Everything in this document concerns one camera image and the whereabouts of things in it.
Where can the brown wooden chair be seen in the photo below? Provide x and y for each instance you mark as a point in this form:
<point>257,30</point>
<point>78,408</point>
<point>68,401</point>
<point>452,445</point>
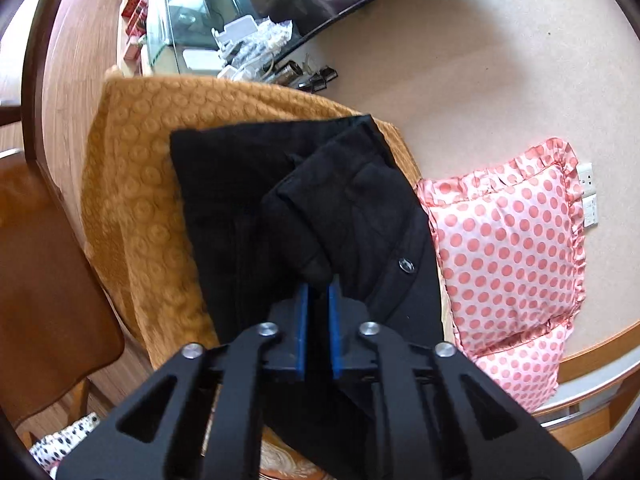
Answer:
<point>45,285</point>

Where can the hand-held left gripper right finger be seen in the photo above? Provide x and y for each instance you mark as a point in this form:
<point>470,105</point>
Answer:
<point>334,331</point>

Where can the clear plastic bag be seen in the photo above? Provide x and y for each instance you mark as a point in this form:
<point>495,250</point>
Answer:
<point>267,35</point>

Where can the pink polka dot pillow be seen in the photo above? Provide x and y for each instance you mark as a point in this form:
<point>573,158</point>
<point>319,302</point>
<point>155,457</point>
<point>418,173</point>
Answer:
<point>505,260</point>

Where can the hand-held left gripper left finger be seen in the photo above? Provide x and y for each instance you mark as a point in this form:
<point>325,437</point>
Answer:
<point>301,331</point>

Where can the black binder clips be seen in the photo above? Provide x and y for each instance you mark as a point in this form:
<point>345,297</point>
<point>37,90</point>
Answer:
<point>317,80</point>

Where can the black white dotted cloth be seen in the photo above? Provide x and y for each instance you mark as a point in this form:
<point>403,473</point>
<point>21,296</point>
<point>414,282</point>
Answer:
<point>62,442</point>

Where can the white wall socket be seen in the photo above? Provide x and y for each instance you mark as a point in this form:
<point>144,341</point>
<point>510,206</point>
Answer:
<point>588,195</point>

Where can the white plastic box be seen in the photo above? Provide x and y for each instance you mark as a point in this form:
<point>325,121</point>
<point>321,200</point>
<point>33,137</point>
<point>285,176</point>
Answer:
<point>235,32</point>

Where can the black pants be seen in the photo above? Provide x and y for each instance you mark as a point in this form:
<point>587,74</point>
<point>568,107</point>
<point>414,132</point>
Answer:
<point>300,210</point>

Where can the mustard patterned blanket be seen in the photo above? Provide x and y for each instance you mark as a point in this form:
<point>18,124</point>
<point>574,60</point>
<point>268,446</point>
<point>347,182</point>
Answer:
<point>135,200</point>

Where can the red boxes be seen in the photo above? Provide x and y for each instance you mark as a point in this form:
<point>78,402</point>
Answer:
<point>136,10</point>

